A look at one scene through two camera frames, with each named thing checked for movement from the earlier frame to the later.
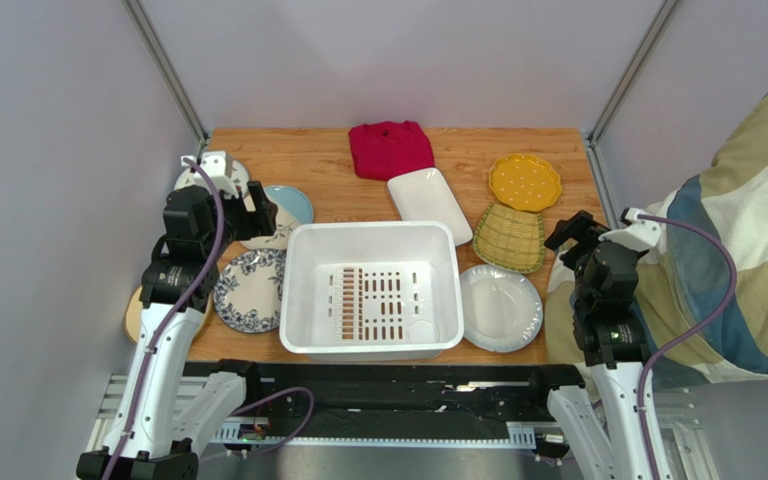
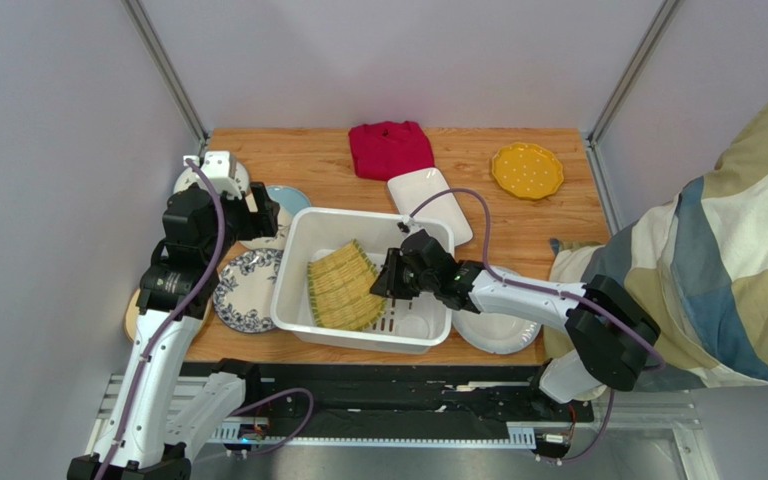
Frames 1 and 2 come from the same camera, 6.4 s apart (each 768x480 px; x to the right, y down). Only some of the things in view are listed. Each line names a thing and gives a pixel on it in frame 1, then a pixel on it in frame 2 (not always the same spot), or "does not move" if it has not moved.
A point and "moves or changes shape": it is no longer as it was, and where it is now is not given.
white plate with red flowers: (190, 178) does not move
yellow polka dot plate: (525, 182) moves or changes shape
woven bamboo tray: (510, 239) to (340, 285)
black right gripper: (574, 236) to (393, 275)
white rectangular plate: (427, 196) does not move
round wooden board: (133, 314) does not move
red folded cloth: (379, 151) does not move
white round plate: (502, 308) does not move
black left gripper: (265, 210) does not move
